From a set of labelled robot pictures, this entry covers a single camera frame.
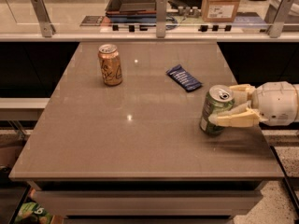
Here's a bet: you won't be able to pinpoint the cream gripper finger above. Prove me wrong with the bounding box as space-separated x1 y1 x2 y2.
230 84 256 105
208 103 263 128

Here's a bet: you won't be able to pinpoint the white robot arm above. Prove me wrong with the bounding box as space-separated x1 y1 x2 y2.
208 81 299 127

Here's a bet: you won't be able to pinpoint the blue snack bar wrapper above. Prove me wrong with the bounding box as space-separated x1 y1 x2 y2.
166 64 202 92

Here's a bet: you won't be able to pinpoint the green chip bag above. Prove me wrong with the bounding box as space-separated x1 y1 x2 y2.
13 202 52 224

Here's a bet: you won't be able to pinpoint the right metal glass bracket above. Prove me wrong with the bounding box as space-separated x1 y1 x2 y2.
268 0 294 38

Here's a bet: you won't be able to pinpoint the cardboard box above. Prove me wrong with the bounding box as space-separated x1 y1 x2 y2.
201 0 240 22

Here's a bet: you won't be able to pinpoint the green soda can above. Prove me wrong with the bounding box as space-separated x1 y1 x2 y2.
199 85 235 136

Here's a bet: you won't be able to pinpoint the orange soda can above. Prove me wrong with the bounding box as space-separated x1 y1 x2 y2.
98 44 122 86

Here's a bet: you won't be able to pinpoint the middle metal glass bracket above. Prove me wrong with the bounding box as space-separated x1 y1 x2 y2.
156 0 167 38

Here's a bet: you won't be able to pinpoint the left metal glass bracket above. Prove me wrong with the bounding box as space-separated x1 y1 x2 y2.
30 0 56 37

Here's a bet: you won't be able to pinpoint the metal glass bracket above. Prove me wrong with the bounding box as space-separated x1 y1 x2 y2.
30 0 56 37
268 0 294 38
156 0 167 38

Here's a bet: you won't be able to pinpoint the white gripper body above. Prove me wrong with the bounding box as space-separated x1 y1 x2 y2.
251 81 296 126

